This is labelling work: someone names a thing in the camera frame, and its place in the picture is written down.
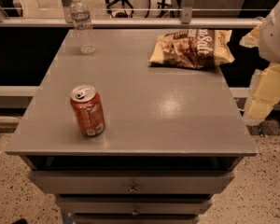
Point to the orange soda can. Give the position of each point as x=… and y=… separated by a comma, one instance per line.
x=86, y=104

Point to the grey drawer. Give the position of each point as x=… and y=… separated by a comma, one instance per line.
x=138, y=205
x=102, y=182

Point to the top grey drawer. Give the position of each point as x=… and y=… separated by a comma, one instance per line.
x=102, y=182

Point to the clear plastic water bottle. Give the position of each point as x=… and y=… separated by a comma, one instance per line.
x=81, y=18

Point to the brown chip bag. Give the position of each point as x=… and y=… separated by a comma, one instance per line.
x=193, y=48

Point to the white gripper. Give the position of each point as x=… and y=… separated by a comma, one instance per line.
x=275, y=39

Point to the metal window rail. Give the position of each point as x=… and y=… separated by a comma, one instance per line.
x=212, y=23

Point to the grey drawer cabinet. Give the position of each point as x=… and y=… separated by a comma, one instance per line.
x=157, y=119

